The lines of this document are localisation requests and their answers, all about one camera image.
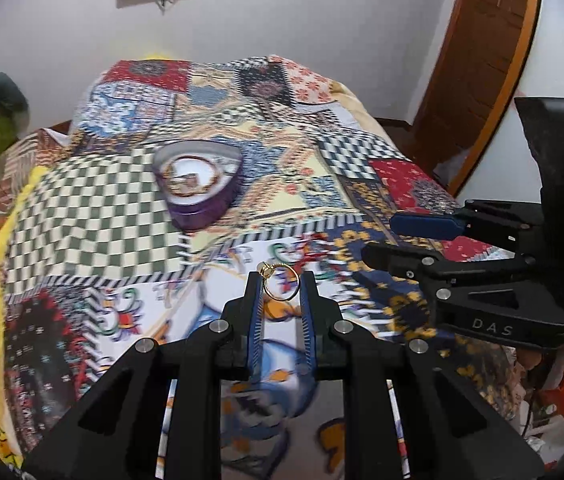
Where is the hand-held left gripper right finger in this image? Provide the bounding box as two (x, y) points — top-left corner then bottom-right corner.
(298, 271), (546, 480)

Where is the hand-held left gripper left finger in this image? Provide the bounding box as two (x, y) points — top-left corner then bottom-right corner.
(22, 272), (268, 480)

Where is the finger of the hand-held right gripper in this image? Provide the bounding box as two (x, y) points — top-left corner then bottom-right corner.
(389, 200), (546, 257)
(362, 241), (564, 349)

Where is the purple heart-shaped jewelry box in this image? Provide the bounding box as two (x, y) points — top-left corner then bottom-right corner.
(152, 140), (244, 232)

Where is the wooden door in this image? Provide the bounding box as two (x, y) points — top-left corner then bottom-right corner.
(412, 0), (530, 173)

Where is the patchwork printed blanket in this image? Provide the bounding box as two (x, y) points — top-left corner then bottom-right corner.
(0, 52), (533, 480)

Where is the thin black cable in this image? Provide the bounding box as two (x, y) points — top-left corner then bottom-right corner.
(521, 355), (551, 439)

